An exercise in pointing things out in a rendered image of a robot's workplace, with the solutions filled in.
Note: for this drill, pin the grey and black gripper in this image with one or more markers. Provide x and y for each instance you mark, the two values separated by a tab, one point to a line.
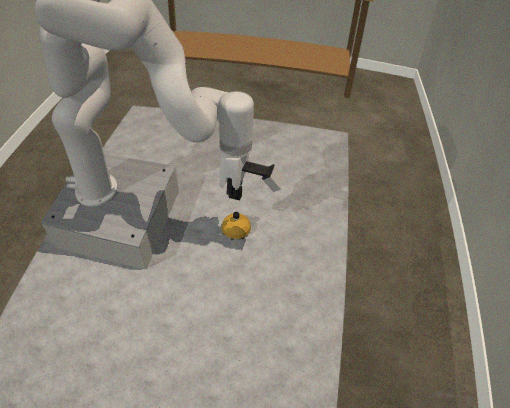
231	172

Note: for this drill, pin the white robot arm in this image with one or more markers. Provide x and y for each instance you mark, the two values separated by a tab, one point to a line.
118	26

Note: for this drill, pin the yellow dome bell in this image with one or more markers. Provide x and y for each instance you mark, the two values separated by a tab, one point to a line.
236	226

